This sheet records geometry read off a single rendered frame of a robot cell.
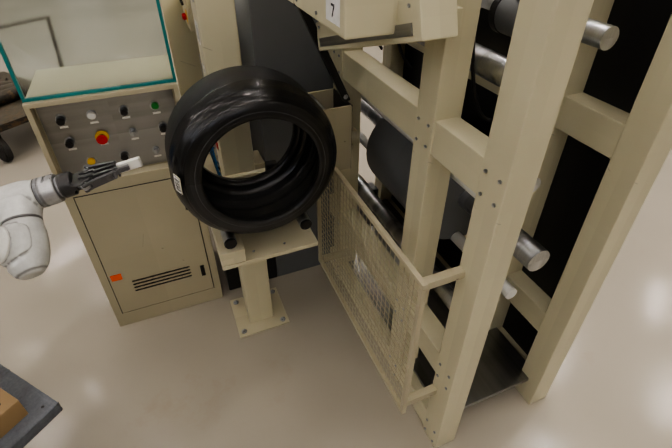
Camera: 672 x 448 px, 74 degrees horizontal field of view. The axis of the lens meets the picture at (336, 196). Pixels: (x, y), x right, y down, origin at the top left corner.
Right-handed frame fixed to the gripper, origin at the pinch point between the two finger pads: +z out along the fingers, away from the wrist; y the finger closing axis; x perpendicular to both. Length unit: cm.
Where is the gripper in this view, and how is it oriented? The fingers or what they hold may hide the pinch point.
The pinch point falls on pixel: (129, 164)
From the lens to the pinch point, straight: 151.1
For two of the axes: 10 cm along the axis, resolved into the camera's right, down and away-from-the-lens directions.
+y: -3.8, -5.4, 7.5
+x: 1.3, 7.7, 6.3
